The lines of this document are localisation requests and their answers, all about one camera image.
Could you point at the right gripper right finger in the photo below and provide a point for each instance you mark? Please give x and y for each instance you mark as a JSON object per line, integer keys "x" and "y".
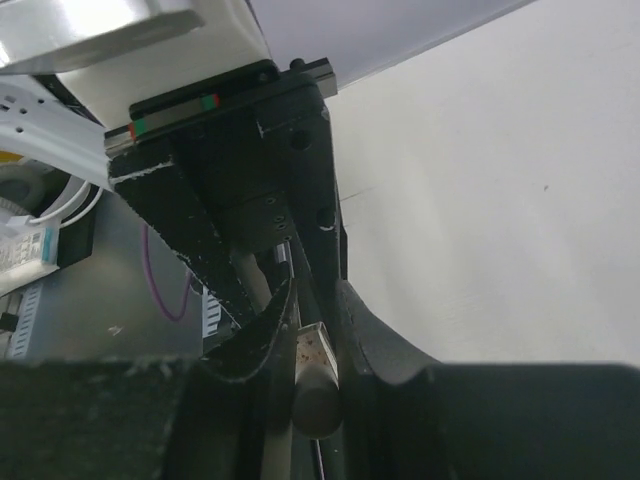
{"x": 409, "y": 416}

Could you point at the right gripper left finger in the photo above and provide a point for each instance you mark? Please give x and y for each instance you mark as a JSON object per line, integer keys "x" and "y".
{"x": 224, "y": 416}

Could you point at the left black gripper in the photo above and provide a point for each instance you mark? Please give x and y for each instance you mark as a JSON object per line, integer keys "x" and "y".
{"x": 243, "y": 162}

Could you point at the white nail polish cap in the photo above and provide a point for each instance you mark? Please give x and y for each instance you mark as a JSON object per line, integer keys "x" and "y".
{"x": 317, "y": 406}

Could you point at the clear nail polish bottle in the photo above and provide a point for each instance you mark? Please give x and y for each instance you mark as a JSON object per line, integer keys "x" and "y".
{"x": 313, "y": 348}

